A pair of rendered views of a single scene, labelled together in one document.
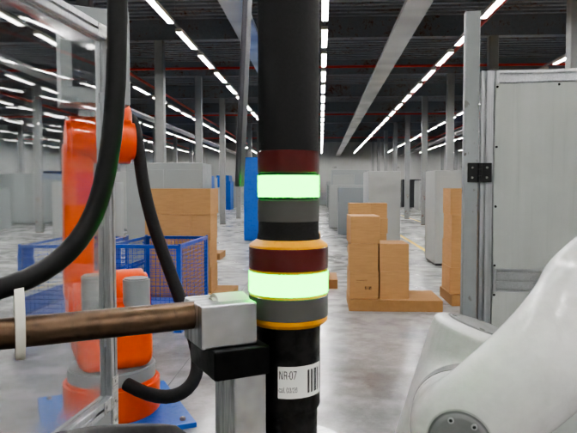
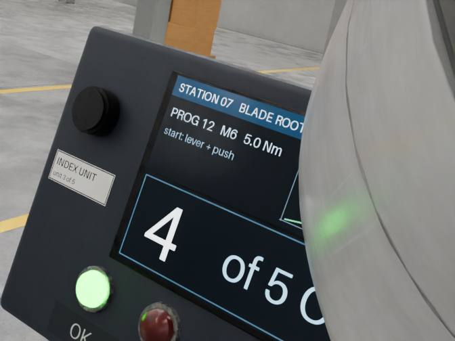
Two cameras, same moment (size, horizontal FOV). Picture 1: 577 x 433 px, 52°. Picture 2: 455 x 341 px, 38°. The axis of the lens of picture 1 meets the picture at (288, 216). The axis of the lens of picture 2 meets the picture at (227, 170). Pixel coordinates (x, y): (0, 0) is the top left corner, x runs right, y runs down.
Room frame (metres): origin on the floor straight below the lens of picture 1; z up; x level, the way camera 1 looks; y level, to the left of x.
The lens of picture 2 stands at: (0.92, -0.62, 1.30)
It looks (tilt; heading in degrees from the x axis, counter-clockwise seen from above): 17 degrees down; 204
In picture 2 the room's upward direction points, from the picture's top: 11 degrees clockwise
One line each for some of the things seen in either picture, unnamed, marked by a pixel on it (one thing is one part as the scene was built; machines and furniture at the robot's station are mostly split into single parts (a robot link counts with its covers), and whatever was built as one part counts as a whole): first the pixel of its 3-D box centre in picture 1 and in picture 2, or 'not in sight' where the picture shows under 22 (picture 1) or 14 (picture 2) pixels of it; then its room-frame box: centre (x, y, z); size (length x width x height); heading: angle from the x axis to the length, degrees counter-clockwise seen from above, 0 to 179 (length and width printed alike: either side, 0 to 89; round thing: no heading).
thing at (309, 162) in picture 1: (288, 161); not in sight; (0.32, 0.00, 1.61); 0.03 x 0.03 x 0.01
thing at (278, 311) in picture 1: (288, 303); not in sight; (0.32, 0.00, 1.53); 0.04 x 0.04 x 0.01
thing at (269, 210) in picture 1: (288, 210); not in sight; (0.32, 0.00, 1.59); 0.03 x 0.03 x 0.01
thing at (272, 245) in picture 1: (288, 280); not in sight; (0.32, 0.00, 1.55); 0.04 x 0.04 x 0.05
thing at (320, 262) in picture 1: (288, 256); not in sight; (0.32, 0.00, 1.56); 0.04 x 0.04 x 0.01
